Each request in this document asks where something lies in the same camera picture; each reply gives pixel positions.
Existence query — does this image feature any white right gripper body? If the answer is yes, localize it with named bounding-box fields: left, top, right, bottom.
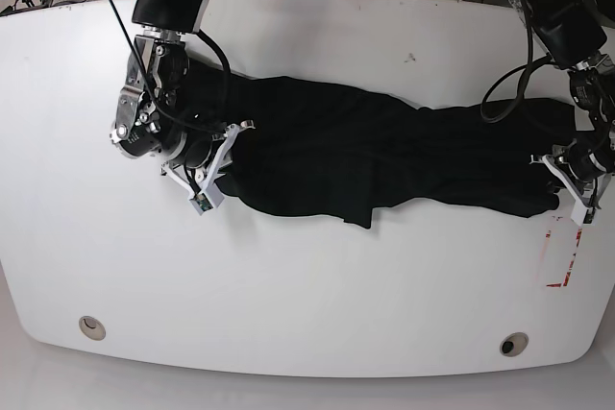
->
left=161, top=119, right=255, bottom=202

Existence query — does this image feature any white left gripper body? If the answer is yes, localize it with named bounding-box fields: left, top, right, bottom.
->
left=529, top=143, right=608, bottom=213

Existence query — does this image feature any black T-shirt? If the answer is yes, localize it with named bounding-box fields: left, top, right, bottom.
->
left=178, top=61, right=576, bottom=228

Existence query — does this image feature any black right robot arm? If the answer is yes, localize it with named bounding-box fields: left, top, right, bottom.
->
left=110, top=0, right=254, bottom=213

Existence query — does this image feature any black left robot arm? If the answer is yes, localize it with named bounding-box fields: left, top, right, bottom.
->
left=480, top=0, right=614, bottom=225

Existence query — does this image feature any red tape rectangle marking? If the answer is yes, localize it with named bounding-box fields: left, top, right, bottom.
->
left=537, top=216, right=583, bottom=289

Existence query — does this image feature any right table grommet hole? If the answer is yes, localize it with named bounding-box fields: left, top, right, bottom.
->
left=500, top=332, right=529, bottom=357

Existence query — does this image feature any table grommet hole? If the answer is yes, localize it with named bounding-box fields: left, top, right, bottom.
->
left=79, top=316, right=106, bottom=341
left=500, top=332, right=529, bottom=357

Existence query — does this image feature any left table grommet hole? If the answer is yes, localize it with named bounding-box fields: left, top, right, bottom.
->
left=79, top=316, right=106, bottom=341

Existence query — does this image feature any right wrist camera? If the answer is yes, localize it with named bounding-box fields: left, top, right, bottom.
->
left=189, top=191, right=224, bottom=215

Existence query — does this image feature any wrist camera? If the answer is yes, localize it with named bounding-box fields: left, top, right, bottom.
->
left=189, top=191, right=224, bottom=215
left=571, top=202, right=598, bottom=227

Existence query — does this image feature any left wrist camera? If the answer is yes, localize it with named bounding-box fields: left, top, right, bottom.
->
left=571, top=202, right=598, bottom=227

